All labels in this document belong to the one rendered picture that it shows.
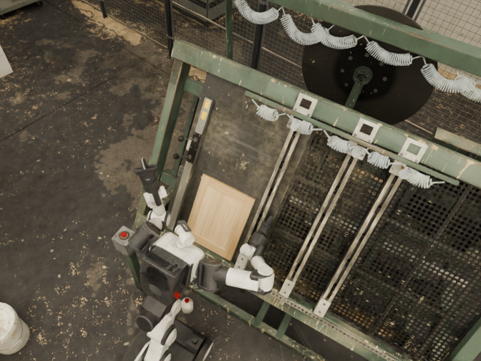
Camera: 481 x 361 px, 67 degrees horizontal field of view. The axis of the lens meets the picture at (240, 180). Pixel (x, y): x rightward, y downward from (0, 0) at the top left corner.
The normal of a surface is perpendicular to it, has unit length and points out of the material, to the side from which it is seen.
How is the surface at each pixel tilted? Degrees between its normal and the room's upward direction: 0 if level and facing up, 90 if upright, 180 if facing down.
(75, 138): 0
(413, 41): 90
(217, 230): 60
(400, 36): 90
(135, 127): 0
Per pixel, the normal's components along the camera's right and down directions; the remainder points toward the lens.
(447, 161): -0.37, 0.28
